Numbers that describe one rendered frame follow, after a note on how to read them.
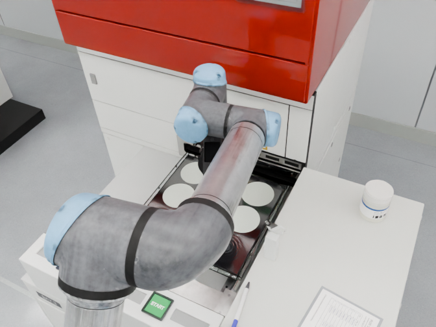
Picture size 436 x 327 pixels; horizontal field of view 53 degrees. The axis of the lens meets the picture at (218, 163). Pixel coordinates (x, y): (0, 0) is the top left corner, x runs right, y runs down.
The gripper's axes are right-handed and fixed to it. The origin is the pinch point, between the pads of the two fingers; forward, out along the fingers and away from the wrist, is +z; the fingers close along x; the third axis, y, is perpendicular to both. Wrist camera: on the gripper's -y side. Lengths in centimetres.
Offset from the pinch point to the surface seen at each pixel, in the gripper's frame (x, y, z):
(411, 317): -83, 12, 101
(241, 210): -6.7, 0.0, 11.5
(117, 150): 42, 45, 27
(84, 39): 40, 39, -24
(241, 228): -6.8, -6.4, 11.6
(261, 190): -13.2, 7.9, 11.5
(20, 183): 127, 99, 101
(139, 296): 17.9, -30.8, 6.0
